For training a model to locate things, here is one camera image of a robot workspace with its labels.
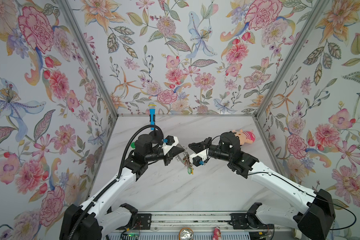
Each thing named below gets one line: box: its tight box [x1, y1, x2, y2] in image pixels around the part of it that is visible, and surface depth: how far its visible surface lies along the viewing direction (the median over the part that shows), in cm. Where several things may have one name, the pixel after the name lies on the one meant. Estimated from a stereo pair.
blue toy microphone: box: [148, 102, 157, 131], surface depth 95 cm
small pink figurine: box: [212, 226, 222, 240], surface depth 71 cm
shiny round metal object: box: [178, 227, 194, 240], surface depth 63 cm
